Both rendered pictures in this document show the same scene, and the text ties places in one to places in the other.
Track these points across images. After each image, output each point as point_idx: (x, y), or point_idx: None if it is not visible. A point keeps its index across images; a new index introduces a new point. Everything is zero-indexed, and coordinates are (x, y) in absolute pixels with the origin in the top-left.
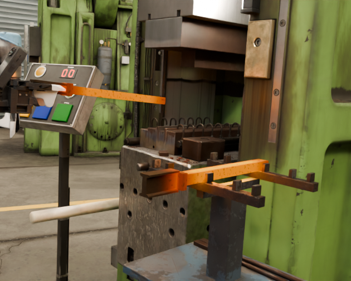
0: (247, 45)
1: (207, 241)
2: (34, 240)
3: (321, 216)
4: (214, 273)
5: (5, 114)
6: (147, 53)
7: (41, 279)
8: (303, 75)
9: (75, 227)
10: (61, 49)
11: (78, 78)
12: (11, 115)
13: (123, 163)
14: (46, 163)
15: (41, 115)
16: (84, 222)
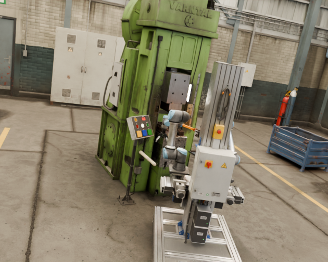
0: (187, 108)
1: (192, 150)
2: (40, 196)
3: None
4: None
5: (166, 138)
6: (152, 107)
7: (89, 200)
8: (196, 114)
9: (29, 185)
10: None
11: (146, 119)
12: (167, 138)
13: (164, 141)
14: None
15: (145, 134)
16: (23, 181)
